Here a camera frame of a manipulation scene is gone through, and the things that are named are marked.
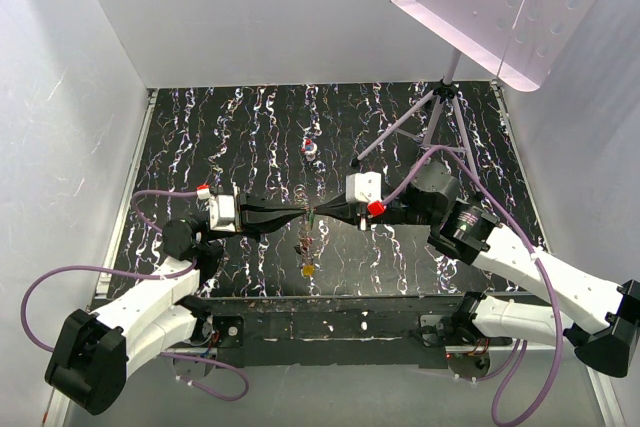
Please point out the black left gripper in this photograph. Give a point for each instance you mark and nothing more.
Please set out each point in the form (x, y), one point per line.
(256, 219)

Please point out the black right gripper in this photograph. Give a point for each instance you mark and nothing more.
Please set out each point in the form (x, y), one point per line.
(338, 208)

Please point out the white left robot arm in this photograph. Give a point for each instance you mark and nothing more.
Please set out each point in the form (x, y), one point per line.
(97, 352)

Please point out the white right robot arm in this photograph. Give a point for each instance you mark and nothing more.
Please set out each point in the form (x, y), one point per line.
(599, 318)

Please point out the black base board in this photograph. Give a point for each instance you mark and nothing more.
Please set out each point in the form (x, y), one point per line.
(339, 330)

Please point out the lilac music stand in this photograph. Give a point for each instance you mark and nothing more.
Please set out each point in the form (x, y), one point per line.
(520, 43)

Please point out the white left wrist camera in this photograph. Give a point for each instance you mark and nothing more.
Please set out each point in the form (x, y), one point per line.
(222, 210)

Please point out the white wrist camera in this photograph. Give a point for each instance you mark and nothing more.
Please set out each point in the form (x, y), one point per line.
(365, 188)
(222, 210)

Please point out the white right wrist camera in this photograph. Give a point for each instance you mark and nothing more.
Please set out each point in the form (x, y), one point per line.
(365, 188)

